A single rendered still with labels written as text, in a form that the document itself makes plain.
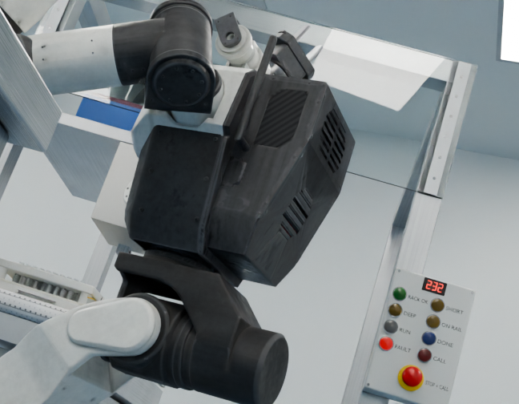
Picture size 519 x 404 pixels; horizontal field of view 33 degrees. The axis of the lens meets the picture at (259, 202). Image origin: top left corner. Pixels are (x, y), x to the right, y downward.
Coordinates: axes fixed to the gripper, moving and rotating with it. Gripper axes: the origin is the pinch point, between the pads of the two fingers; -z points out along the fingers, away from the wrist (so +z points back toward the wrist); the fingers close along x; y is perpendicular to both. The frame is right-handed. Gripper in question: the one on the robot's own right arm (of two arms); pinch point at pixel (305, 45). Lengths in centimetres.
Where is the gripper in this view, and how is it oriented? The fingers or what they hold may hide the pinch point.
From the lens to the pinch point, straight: 196.2
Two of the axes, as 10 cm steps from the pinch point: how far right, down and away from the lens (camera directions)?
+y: -5.6, -0.6, 8.3
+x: -5.3, -7.4, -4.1
